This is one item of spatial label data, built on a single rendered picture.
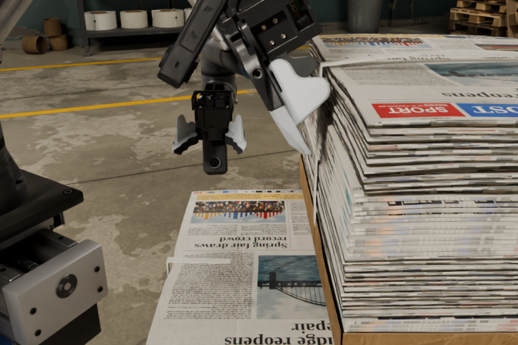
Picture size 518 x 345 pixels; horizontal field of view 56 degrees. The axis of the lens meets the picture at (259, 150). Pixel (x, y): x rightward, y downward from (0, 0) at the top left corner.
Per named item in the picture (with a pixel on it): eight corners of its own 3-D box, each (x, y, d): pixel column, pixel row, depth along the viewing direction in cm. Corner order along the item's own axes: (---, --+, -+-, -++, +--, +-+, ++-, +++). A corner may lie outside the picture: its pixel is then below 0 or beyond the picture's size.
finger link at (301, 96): (352, 129, 42) (305, 38, 44) (293, 159, 43) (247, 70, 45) (354, 132, 45) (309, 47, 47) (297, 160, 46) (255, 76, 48)
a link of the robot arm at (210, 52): (251, 23, 98) (251, 77, 102) (223, 18, 106) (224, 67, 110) (217, 26, 93) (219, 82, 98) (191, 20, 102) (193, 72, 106)
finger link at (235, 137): (241, 124, 78) (218, 108, 85) (241, 158, 80) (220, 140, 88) (258, 122, 79) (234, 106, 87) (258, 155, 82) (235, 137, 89)
